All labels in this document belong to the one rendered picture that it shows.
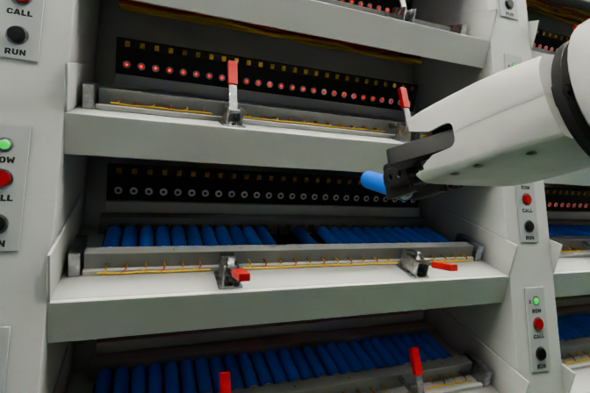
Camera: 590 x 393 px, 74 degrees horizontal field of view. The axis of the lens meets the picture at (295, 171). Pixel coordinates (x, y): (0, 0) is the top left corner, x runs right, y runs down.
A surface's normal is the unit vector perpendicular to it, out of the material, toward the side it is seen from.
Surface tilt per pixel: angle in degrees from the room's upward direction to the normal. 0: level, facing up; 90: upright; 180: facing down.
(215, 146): 112
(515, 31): 90
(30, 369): 90
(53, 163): 90
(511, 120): 101
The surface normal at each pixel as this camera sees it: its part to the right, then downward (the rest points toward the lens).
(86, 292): 0.14, -0.97
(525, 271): 0.36, -0.14
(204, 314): 0.33, 0.25
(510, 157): -0.12, 0.92
